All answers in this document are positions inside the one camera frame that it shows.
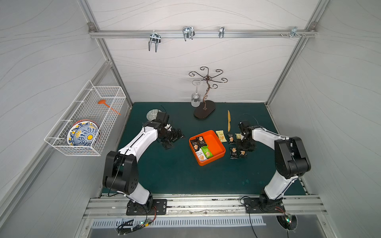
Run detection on black cookie packet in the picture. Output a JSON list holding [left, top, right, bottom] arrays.
[[230, 147, 239, 159], [227, 134, 236, 145], [197, 136, 208, 148], [190, 139, 200, 152]]

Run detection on yellow cookie packet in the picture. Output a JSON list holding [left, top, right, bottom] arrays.
[[216, 131, 227, 143]]

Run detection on orange storage box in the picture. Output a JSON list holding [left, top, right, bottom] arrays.
[[189, 130, 226, 166]]

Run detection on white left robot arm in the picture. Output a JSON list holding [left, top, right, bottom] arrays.
[[102, 120, 184, 210]]

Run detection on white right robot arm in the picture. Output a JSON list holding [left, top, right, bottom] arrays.
[[239, 121, 311, 204]]

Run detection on green patterned bowl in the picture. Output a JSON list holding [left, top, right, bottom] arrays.
[[146, 109, 161, 121]]

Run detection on white cookie packet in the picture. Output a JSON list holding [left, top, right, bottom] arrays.
[[195, 148, 207, 162]]

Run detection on yellow plastic knife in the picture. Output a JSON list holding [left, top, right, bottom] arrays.
[[227, 110, 231, 132]]

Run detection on dark metal cup stand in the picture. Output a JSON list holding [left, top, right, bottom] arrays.
[[188, 66, 228, 120]]

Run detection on clear wine glass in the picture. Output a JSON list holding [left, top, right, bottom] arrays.
[[191, 80, 201, 108]]

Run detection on orange plastic spoon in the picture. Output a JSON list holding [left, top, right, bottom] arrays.
[[98, 99, 121, 115]]

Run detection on blue yellow patterned plate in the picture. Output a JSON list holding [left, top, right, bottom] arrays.
[[66, 120, 99, 146]]

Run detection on metal double hook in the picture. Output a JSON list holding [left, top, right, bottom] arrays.
[[148, 32, 161, 52]]

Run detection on metal loop hook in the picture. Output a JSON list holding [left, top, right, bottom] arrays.
[[182, 26, 195, 41]]

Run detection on small metal hook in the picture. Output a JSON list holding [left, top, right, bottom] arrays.
[[218, 26, 225, 39]]

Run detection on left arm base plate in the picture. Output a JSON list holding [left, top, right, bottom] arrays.
[[126, 199, 167, 216]]

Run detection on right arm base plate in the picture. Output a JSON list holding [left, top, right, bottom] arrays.
[[241, 196, 286, 214]]

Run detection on white wire basket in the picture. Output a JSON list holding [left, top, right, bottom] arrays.
[[44, 81, 126, 156]]

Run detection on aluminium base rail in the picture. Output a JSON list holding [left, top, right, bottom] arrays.
[[83, 194, 328, 218]]

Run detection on white vented cable duct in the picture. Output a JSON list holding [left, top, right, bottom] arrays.
[[91, 216, 266, 229]]

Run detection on metal bracket hook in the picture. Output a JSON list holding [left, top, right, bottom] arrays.
[[280, 27, 306, 39]]

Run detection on aluminium top rail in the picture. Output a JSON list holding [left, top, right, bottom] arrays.
[[89, 29, 318, 39]]

